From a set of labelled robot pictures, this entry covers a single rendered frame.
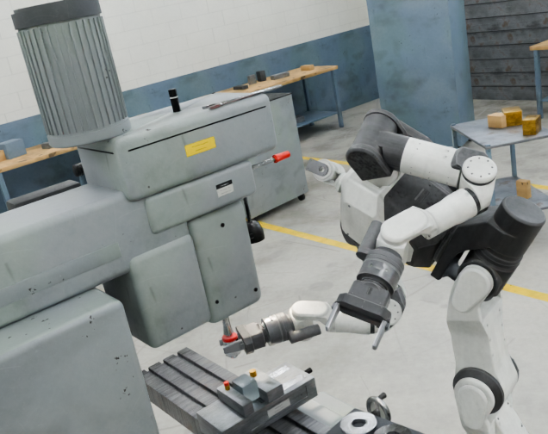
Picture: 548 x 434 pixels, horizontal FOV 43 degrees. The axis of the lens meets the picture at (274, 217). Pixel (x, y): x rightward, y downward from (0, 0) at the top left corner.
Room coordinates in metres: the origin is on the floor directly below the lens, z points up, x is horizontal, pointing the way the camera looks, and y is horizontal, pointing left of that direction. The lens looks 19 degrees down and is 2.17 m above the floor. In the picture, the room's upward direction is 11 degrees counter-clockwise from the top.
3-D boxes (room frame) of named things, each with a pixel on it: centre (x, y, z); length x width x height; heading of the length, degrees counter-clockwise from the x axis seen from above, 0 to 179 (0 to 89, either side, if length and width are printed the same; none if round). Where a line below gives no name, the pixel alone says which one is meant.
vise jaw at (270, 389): (1.84, 0.14, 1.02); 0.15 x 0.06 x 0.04; 33
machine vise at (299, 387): (1.83, 0.16, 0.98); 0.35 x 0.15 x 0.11; 123
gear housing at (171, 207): (1.81, 0.23, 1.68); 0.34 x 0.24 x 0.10; 125
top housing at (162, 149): (1.82, 0.21, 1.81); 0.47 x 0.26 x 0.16; 125
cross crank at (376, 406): (2.12, -0.21, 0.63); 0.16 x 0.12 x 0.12; 125
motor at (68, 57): (1.69, 0.40, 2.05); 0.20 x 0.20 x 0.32
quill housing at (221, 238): (1.83, 0.20, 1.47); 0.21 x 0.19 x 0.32; 35
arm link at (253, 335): (1.85, 0.11, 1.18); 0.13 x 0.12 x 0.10; 14
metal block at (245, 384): (1.81, 0.18, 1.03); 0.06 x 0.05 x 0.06; 33
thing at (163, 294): (1.72, 0.36, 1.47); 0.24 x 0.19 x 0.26; 35
